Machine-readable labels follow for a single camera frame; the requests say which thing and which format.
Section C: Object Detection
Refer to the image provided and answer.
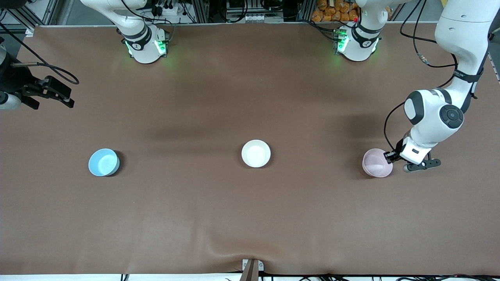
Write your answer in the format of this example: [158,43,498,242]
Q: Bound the brown table cover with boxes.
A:
[0,23,500,276]

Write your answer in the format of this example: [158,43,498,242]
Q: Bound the brown camera pole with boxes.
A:
[239,260,259,281]

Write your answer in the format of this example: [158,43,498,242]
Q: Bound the metal clamp bracket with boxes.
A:
[242,259,264,272]

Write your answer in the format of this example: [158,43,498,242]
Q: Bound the blue bowl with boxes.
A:
[88,148,120,177]

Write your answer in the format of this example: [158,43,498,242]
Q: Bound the pink bowl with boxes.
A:
[362,148,393,178]

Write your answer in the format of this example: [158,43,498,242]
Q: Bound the aluminium frame rail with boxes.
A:
[0,0,59,36]

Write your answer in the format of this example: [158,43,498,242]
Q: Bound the pile of orange objects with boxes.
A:
[311,0,362,22]

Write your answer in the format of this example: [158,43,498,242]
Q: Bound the white bowl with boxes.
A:
[241,140,271,168]

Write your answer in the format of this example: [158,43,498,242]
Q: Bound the white power strip black plugs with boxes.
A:
[150,0,184,16]

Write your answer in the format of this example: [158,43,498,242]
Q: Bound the aluminium frame post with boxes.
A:
[191,0,209,23]
[297,0,313,22]

